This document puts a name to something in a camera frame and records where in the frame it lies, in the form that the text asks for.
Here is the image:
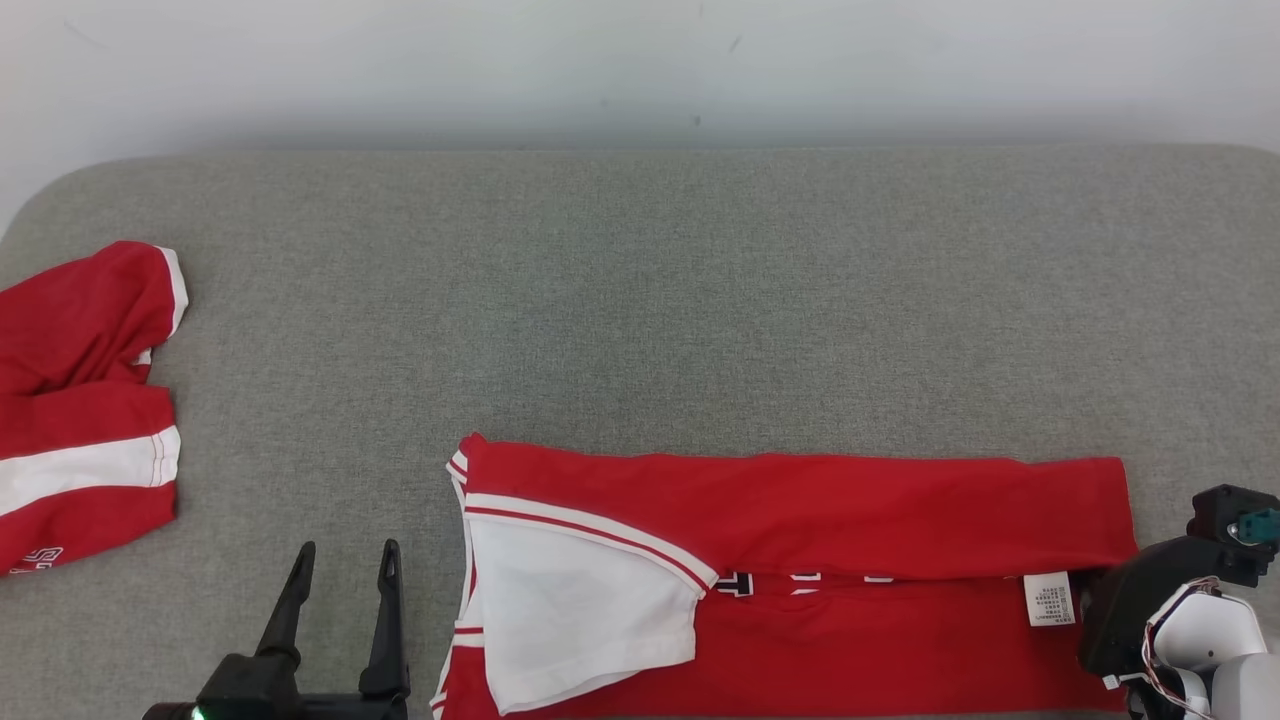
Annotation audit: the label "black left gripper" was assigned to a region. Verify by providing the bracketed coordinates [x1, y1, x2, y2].
[143, 539, 412, 720]

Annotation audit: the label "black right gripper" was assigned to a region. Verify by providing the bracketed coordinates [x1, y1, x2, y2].
[1078, 534, 1259, 691]

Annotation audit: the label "red shirt with white sleeve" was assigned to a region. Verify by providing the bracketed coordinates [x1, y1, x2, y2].
[430, 432, 1142, 720]

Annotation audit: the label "red shorts with white stripe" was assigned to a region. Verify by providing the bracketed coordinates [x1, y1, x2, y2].
[0, 240, 190, 577]

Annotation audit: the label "red white wire bundle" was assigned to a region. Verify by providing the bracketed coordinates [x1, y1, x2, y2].
[1138, 577, 1227, 720]

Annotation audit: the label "teal right camera connector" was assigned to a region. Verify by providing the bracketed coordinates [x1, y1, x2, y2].
[1227, 507, 1280, 547]

